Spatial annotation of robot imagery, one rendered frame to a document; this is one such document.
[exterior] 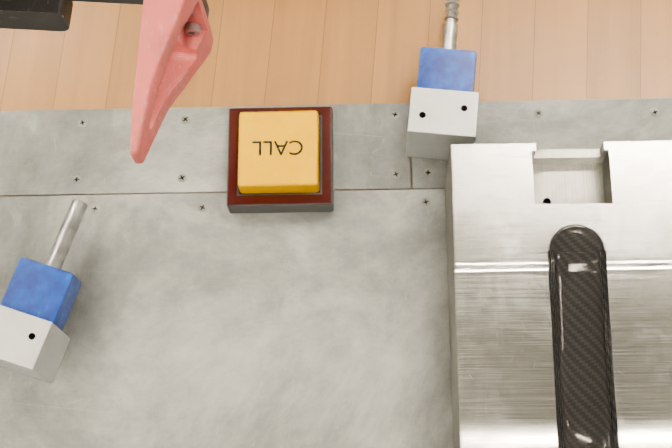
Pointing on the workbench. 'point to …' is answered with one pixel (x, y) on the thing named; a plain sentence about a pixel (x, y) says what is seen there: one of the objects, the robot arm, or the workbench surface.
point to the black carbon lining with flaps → (582, 340)
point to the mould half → (520, 360)
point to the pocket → (572, 176)
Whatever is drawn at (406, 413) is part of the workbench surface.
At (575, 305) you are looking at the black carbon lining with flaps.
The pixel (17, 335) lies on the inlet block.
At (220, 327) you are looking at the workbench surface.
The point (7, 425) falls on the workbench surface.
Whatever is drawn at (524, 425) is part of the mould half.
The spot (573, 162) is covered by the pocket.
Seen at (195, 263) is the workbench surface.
